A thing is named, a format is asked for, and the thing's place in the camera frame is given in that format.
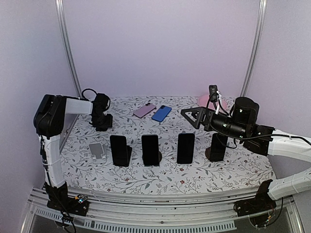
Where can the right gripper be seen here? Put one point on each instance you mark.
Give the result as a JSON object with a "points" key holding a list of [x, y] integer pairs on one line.
{"points": [[202, 112]]}

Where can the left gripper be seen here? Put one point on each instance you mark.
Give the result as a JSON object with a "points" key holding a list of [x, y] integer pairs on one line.
{"points": [[110, 118]]}

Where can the black phone blue edge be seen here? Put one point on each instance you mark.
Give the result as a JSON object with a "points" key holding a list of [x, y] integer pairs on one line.
{"points": [[185, 148]]}

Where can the black folding phone stand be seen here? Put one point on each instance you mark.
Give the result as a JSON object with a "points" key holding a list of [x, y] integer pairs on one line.
{"points": [[129, 153]]}

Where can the black phone teal edge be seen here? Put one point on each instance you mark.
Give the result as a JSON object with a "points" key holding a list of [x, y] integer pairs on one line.
{"points": [[150, 151]]}

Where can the dark grey phone stand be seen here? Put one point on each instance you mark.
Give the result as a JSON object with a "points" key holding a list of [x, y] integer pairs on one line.
{"points": [[159, 158]]}

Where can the small black phone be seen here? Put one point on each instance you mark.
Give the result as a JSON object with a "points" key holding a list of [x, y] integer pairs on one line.
{"points": [[103, 127]]}

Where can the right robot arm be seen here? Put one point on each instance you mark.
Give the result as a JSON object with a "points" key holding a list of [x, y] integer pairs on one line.
{"points": [[270, 142]]}

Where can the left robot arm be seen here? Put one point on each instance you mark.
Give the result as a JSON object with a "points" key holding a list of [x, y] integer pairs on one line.
{"points": [[49, 123]]}

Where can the blue phone face down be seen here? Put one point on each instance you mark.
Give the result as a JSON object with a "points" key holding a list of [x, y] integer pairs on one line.
{"points": [[161, 113]]}

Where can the pink phone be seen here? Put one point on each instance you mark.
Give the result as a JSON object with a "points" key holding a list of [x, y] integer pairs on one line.
{"points": [[144, 110]]}

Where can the pink plastic plate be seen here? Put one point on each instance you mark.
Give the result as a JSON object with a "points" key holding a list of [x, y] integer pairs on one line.
{"points": [[202, 102]]}

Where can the floral patterned table mat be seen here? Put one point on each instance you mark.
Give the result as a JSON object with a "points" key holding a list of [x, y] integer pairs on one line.
{"points": [[239, 169]]}

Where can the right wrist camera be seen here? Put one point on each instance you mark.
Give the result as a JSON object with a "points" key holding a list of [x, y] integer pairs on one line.
{"points": [[215, 98]]}

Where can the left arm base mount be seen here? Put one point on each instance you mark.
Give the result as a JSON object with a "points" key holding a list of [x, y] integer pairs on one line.
{"points": [[59, 200]]}

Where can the front aluminium rail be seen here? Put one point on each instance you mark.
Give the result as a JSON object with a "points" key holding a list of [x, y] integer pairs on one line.
{"points": [[186, 213]]}

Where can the right aluminium frame post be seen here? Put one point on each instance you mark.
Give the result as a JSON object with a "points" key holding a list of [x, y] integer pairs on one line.
{"points": [[255, 47]]}

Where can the aluminium frame post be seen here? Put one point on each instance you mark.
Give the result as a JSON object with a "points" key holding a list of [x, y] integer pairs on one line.
{"points": [[65, 38], [255, 47]]}

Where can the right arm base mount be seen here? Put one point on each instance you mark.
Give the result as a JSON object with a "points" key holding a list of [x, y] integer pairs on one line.
{"points": [[259, 203]]}

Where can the left aluminium frame post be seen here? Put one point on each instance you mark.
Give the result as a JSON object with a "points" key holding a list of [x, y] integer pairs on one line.
{"points": [[65, 38]]}

